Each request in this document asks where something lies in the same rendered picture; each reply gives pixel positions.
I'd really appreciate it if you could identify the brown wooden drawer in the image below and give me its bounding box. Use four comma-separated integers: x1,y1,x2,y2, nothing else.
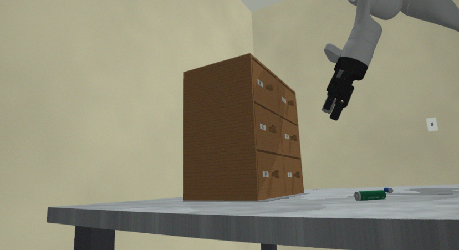
278,81,297,122
283,157,303,193
254,103,282,152
257,151,285,197
280,118,300,156
252,59,279,112

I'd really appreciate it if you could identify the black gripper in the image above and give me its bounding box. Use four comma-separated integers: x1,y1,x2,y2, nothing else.
322,57,368,121

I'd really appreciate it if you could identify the green aa battery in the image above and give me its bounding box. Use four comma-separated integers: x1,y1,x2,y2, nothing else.
354,190,386,201

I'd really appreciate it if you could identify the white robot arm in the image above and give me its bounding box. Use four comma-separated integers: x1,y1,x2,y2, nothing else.
324,0,459,67

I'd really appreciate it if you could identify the brown wooden chest of drawers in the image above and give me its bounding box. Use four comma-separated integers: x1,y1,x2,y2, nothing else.
183,53,304,201

